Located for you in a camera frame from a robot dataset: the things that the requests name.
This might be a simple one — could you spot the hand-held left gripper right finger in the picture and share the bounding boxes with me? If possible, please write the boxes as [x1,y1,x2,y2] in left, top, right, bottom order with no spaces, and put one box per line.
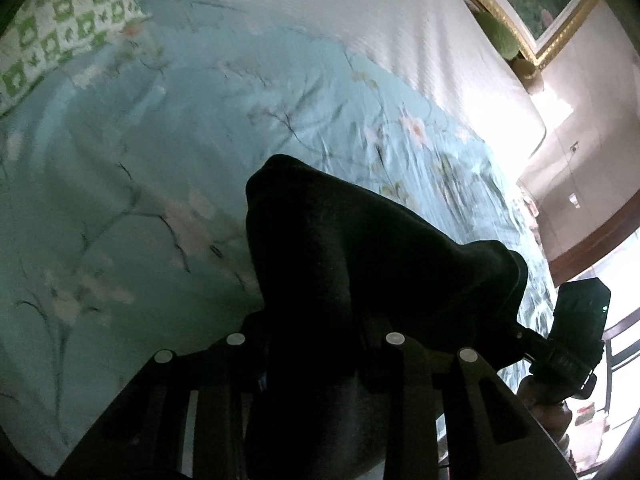
[357,317,577,480]

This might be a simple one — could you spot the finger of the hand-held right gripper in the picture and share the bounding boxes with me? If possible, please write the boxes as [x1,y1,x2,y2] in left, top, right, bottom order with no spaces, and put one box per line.
[514,326,552,357]

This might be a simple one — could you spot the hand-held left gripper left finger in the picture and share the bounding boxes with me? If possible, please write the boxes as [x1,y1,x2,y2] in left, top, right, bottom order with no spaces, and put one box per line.
[54,311,273,480]

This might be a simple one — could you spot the black pants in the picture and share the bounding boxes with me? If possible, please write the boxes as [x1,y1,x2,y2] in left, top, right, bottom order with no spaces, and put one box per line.
[244,154,529,480]

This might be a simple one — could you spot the person's right hand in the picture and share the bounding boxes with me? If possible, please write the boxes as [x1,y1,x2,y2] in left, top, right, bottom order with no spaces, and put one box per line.
[517,376,572,456]

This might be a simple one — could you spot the light blue floral blanket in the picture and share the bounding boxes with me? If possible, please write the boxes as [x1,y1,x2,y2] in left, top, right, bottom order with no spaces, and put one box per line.
[0,0,557,476]

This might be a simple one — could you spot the beige plush toy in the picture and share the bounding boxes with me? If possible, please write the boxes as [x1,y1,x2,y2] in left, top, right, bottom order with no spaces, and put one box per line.
[515,58,545,95]

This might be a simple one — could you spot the green plush cushion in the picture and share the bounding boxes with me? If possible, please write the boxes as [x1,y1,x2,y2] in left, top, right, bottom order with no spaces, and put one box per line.
[472,9,522,62]

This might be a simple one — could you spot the white striped bed sheet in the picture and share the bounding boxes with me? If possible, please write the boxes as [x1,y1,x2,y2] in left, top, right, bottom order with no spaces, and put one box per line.
[137,0,547,161]

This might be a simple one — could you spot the green checked pillow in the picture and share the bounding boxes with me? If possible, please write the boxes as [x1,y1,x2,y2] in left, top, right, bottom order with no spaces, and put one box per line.
[0,0,152,117]

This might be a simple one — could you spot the brown wooden door frame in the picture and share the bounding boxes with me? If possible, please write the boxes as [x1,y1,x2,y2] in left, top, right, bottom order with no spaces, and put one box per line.
[547,210,640,287]

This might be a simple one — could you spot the thin wall cable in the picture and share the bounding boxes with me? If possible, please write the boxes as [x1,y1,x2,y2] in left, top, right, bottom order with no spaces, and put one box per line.
[564,153,577,201]

